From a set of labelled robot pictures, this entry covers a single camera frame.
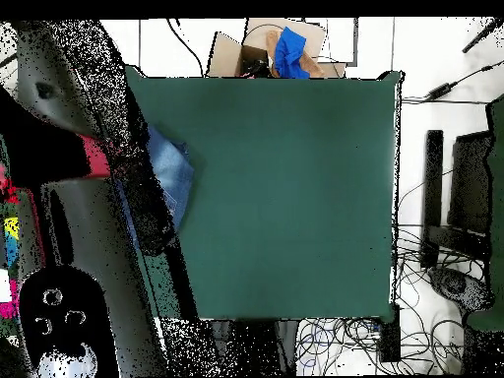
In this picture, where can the grey chair base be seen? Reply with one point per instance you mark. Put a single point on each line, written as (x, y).
(453, 283)

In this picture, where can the black power strip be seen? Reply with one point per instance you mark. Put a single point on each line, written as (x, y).
(390, 338)

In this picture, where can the bright blue cloth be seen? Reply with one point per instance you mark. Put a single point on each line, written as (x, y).
(289, 51)

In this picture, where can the blue denim jeans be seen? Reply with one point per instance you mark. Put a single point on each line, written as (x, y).
(173, 169)

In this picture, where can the white board with dark frame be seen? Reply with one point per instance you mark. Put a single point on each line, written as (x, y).
(340, 39)

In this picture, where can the green cloth on side table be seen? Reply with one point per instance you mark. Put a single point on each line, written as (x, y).
(498, 197)

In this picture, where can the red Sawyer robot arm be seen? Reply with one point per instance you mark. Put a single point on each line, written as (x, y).
(98, 256)

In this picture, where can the tan brown cloth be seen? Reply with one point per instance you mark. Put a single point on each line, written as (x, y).
(313, 66)

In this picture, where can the dark green table cloth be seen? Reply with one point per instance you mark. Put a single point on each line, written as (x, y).
(283, 197)

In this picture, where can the black rod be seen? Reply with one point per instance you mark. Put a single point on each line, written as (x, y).
(480, 37)

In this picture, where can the brown cardboard box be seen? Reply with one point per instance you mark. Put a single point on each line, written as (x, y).
(226, 55)

